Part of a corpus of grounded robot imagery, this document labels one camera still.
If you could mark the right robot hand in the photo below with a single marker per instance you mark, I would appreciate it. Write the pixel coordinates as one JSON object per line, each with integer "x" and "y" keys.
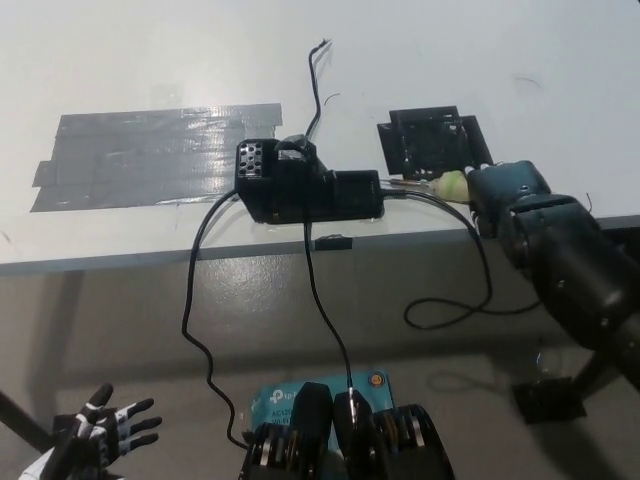
{"x": 505, "y": 187}

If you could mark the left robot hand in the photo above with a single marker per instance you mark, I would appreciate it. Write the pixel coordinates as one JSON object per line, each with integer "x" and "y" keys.
{"x": 107, "y": 425}

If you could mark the black soldering station base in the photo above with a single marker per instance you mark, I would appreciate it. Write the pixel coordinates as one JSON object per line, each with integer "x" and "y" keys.
{"x": 300, "y": 195}

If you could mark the black robot torso blocks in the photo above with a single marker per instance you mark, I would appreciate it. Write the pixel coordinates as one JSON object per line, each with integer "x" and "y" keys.
{"x": 320, "y": 430}

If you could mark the teal tp-link box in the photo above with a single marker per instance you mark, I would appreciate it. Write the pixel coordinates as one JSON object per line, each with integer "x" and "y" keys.
{"x": 272, "y": 400}

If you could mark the small black tape strip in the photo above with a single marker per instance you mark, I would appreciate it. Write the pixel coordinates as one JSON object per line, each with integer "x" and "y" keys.
{"x": 334, "y": 243}

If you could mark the black floor tape patch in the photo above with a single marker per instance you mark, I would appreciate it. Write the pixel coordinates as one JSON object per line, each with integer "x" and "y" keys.
{"x": 545, "y": 400}

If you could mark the grey duct tape patch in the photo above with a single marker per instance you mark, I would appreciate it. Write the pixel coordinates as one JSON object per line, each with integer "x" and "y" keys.
{"x": 140, "y": 155}

